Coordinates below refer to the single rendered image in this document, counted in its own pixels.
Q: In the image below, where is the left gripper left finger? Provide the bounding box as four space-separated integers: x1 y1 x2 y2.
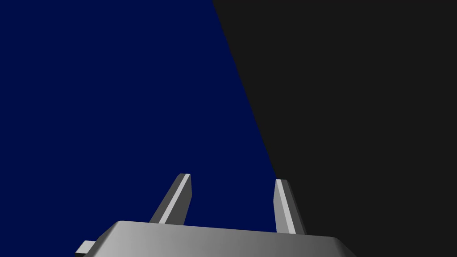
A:
149 173 193 226

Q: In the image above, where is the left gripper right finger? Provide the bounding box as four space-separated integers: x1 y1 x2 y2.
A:
273 178 307 236

